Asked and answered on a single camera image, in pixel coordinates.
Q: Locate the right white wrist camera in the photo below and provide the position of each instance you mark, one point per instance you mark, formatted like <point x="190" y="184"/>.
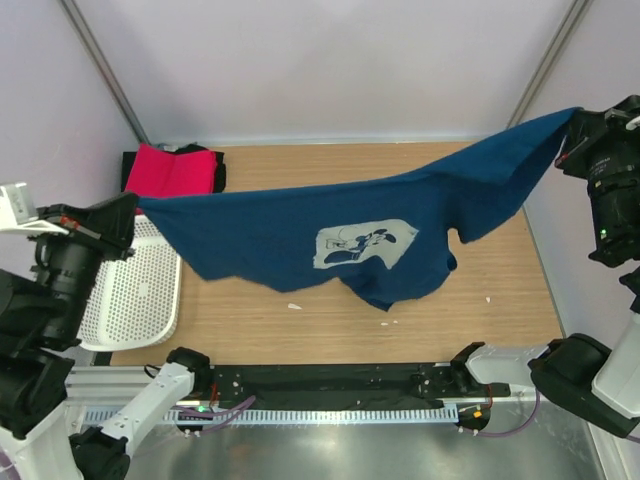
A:
<point x="618" y="118"/>

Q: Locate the folded pink t-shirt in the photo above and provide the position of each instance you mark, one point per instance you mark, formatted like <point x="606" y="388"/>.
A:
<point x="170" y="170"/>

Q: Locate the white slotted cable duct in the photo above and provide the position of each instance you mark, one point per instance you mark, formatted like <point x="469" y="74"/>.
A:
<point x="448" y="414"/>

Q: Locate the white perforated plastic basket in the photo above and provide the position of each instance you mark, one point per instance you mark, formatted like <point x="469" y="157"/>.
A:
<point x="135" y="302"/>

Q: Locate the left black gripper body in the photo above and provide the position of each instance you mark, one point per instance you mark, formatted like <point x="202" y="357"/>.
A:
<point x="70" y="265"/>

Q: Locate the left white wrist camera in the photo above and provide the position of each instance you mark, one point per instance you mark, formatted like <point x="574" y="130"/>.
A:
<point x="19" y="214"/>

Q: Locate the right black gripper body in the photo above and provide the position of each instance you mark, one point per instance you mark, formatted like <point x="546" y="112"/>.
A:
<point x="604" y="166"/>

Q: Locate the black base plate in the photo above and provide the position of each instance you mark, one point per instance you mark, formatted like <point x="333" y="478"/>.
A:
<point x="349" y="387"/>

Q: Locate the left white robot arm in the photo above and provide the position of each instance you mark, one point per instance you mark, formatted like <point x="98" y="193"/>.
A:
<point x="40" y="319"/>

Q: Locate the folded black t-shirt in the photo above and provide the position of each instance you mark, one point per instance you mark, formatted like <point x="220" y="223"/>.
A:
<point x="220" y="175"/>

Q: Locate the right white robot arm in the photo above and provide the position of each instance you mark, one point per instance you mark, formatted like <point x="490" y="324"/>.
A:
<point x="578" y="373"/>

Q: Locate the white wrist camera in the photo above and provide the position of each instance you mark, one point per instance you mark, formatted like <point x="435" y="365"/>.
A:
<point x="618" y="118"/>
<point x="19" y="214"/>

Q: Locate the blue printed t-shirt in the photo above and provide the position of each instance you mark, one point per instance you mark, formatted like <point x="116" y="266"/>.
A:
<point x="387" y="239"/>

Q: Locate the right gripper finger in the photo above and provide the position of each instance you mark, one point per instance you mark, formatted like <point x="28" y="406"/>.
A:
<point x="630" y="103"/>
<point x="589" y="134"/>

